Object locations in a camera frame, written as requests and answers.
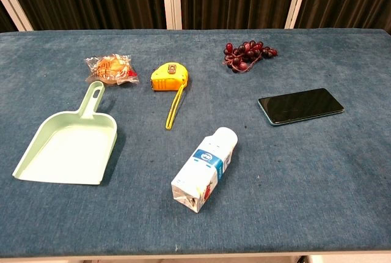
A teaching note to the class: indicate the yellow tape measure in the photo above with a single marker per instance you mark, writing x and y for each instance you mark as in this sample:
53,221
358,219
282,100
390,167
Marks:
168,81

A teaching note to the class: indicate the white and blue milk carton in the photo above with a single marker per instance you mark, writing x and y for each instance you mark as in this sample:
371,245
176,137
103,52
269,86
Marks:
203,171

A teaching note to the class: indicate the red grape bunch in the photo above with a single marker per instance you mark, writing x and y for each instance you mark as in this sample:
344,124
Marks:
244,55

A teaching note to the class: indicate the packaged bread in clear wrapper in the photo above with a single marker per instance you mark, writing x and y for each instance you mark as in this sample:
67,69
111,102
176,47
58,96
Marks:
111,68

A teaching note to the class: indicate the blue table cloth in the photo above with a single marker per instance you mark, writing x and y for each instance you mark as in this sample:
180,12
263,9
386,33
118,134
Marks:
275,183

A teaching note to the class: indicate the mint green plastic dustpan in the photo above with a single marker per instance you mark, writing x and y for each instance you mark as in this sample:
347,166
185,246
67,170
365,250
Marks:
73,146

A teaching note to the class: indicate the black smartphone with teal frame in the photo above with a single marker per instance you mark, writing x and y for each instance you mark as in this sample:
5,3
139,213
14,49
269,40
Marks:
301,105

